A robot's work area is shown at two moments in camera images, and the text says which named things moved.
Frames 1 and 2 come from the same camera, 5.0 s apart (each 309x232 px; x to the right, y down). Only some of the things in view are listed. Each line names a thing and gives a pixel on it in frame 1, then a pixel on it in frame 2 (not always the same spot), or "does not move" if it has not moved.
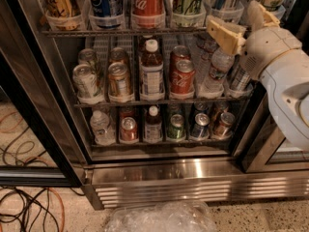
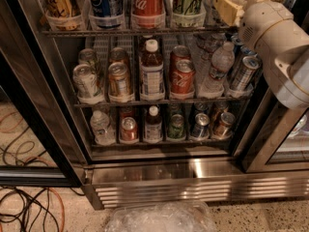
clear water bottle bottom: [103, 131] does not move
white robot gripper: [269, 50] → [265, 20]
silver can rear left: [86, 56] does not move
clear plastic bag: [177, 216] does not move
